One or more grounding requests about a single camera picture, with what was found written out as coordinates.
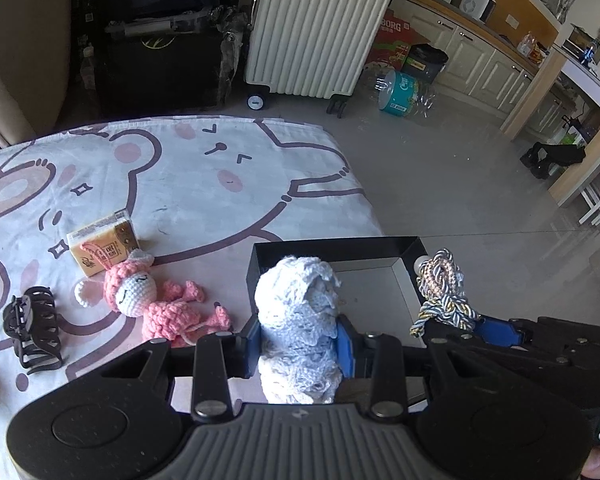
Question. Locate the wall outlet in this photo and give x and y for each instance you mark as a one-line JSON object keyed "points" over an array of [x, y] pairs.
{"points": [[512, 22]]}

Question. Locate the black cloth bag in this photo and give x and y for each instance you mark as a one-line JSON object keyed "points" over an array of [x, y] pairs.
{"points": [[555, 157]]}

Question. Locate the black hair claw clip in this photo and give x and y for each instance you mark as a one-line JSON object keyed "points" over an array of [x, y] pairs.
{"points": [[40, 296]]}

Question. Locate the white small appliance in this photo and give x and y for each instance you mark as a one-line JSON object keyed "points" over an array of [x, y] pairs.
{"points": [[475, 2]]}

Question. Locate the black cardboard box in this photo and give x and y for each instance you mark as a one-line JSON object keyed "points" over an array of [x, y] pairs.
{"points": [[370, 300]]}

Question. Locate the bear printed blanket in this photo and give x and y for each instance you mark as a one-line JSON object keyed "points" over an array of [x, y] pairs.
{"points": [[205, 200]]}

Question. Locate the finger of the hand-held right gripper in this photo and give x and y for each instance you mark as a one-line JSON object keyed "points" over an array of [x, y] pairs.
{"points": [[520, 360], [500, 333]]}

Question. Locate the cream kitchen cabinets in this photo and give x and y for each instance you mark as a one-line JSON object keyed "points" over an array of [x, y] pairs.
{"points": [[475, 55]]}

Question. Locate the white blue crochet toy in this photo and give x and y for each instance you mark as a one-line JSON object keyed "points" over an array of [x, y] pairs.
{"points": [[295, 320]]}

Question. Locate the black trash bin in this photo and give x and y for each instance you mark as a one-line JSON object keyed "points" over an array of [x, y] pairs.
{"points": [[425, 62]]}

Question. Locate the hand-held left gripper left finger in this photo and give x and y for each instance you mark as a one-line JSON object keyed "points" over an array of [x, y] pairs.
{"points": [[250, 347]]}

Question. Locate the black suitcase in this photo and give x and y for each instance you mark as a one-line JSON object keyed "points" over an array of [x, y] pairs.
{"points": [[155, 70]]}

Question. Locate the pink crochet doll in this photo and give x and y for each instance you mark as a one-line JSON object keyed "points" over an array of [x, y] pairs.
{"points": [[170, 310]]}

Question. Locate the wooden bar counter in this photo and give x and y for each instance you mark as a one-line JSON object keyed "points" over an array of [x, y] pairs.
{"points": [[530, 92]]}

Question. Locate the beige sofa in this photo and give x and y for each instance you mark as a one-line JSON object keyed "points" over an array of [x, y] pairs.
{"points": [[20, 60]]}

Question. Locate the metal countertop oven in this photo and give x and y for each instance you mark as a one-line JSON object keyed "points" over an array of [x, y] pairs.
{"points": [[582, 45]]}

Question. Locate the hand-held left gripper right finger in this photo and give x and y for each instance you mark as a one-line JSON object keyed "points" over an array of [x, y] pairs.
{"points": [[347, 351]]}

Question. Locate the yellow tissue pack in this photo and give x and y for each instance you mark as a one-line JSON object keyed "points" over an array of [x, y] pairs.
{"points": [[102, 240]]}

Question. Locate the red cardboard box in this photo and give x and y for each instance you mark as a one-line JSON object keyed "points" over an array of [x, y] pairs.
{"points": [[395, 30]]}

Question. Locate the snack bag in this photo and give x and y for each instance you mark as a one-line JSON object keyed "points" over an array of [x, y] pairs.
{"points": [[532, 47]]}

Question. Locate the white ribbed suitcase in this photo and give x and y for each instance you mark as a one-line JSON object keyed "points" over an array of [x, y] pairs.
{"points": [[310, 25]]}

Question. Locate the white metal rack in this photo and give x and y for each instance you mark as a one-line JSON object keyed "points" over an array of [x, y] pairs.
{"points": [[597, 205]]}

